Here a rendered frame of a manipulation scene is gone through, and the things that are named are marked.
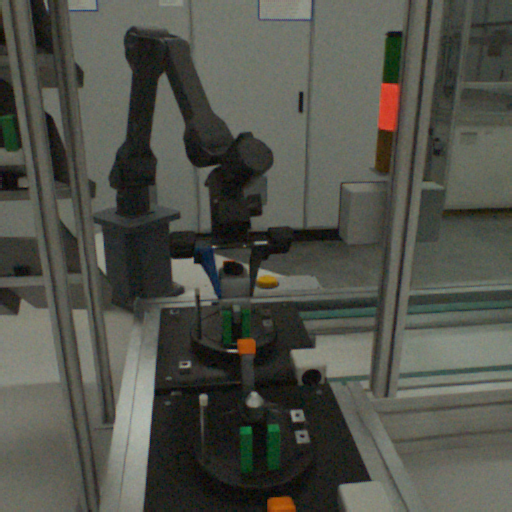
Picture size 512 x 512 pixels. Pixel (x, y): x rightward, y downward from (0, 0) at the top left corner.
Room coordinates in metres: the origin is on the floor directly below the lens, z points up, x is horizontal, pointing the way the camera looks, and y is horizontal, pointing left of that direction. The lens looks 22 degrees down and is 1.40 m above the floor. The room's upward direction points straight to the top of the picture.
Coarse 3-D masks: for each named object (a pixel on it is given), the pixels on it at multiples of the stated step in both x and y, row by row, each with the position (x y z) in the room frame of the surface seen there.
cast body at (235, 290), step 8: (232, 264) 0.72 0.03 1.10; (240, 264) 0.72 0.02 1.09; (224, 272) 0.71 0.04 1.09; (232, 272) 0.71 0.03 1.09; (240, 272) 0.71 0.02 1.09; (224, 280) 0.69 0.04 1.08; (232, 280) 0.69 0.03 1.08; (240, 280) 0.70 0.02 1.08; (248, 280) 0.70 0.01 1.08; (224, 288) 0.69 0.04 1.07; (232, 288) 0.69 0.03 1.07; (240, 288) 0.70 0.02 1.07; (248, 288) 0.70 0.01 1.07; (224, 296) 0.69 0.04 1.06; (232, 296) 0.70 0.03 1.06; (240, 296) 0.70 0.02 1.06; (248, 296) 0.70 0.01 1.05; (224, 304) 0.69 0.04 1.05; (232, 304) 0.69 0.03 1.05; (240, 304) 0.69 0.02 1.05; (248, 304) 0.69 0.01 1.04; (232, 312) 0.69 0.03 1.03; (240, 312) 0.67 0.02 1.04; (240, 320) 0.67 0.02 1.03
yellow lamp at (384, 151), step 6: (378, 132) 0.63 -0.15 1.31; (384, 132) 0.61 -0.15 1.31; (390, 132) 0.61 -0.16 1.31; (378, 138) 0.62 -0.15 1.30; (384, 138) 0.61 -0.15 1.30; (390, 138) 0.61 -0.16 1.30; (378, 144) 0.62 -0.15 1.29; (384, 144) 0.61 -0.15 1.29; (390, 144) 0.61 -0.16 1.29; (378, 150) 0.62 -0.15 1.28; (384, 150) 0.61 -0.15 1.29; (390, 150) 0.61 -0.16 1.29; (378, 156) 0.62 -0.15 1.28; (384, 156) 0.61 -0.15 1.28; (390, 156) 0.61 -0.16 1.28; (378, 162) 0.62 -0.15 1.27; (384, 162) 0.61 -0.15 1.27; (390, 162) 0.61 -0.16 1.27; (378, 168) 0.62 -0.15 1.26; (384, 168) 0.61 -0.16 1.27
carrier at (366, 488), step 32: (320, 384) 0.60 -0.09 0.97; (160, 416) 0.53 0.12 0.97; (192, 416) 0.53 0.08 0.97; (224, 416) 0.51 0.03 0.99; (256, 416) 0.46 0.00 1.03; (288, 416) 0.51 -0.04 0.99; (320, 416) 0.53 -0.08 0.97; (160, 448) 0.48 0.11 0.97; (192, 448) 0.46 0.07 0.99; (224, 448) 0.45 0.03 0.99; (256, 448) 0.45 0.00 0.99; (288, 448) 0.45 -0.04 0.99; (320, 448) 0.48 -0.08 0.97; (352, 448) 0.48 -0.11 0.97; (160, 480) 0.43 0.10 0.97; (192, 480) 0.43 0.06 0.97; (224, 480) 0.41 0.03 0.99; (256, 480) 0.41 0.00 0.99; (288, 480) 0.41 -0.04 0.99; (320, 480) 0.43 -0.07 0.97; (352, 480) 0.43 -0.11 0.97
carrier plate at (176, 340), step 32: (160, 320) 0.78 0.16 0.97; (192, 320) 0.78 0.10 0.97; (288, 320) 0.78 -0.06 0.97; (160, 352) 0.68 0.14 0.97; (192, 352) 0.68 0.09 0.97; (288, 352) 0.68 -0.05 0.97; (160, 384) 0.60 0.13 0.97; (192, 384) 0.60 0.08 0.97; (224, 384) 0.60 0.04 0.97; (256, 384) 0.61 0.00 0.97; (288, 384) 0.61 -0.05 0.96
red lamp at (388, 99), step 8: (384, 88) 0.62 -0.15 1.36; (392, 88) 0.61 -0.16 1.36; (384, 96) 0.62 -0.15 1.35; (392, 96) 0.61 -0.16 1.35; (384, 104) 0.62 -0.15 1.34; (392, 104) 0.61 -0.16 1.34; (384, 112) 0.62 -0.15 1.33; (392, 112) 0.61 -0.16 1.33; (384, 120) 0.62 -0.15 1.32; (392, 120) 0.61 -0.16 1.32; (384, 128) 0.61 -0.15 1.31; (392, 128) 0.61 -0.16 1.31
